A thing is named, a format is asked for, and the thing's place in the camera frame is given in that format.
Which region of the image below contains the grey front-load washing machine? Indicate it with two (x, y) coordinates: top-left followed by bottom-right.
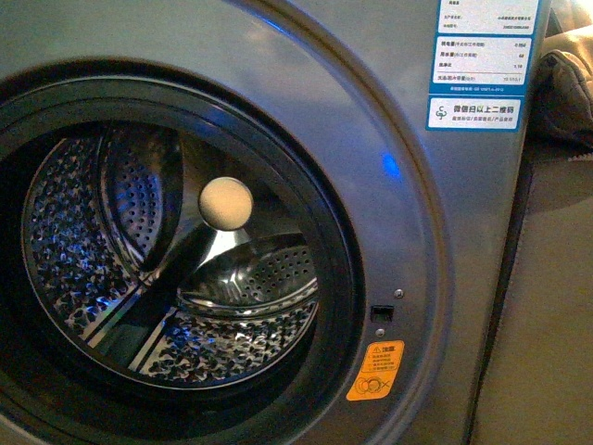
(1, 1), (550, 444)

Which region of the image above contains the steel washing machine drum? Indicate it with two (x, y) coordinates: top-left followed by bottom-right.
(21, 121), (319, 391)

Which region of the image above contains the orange warning sticker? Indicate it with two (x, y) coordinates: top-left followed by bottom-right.
(347, 340), (405, 401)

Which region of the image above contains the blue white energy label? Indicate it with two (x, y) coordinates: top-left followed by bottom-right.
(426, 0), (540, 133)

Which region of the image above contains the black rubber door gasket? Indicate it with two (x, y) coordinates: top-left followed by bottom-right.
(1, 60), (361, 444)

